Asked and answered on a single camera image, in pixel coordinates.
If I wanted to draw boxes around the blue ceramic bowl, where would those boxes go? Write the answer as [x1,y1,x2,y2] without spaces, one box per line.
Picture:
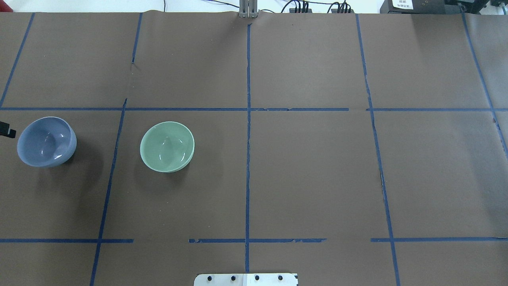
[17,116,77,167]

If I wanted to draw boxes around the green ceramic bowl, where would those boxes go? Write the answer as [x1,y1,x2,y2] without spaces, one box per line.
[140,121,195,173]

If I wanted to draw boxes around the black orange terminal block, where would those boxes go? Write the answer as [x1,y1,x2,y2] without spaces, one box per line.
[285,0,312,14]
[327,0,354,14]

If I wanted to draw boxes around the black desktop computer box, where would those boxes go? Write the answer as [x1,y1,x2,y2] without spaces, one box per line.
[379,0,461,15]

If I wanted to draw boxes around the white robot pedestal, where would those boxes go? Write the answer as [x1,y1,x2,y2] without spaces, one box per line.
[194,273,299,286]

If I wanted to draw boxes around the aluminium frame post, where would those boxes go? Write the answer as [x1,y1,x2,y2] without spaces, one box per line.
[239,0,259,18]

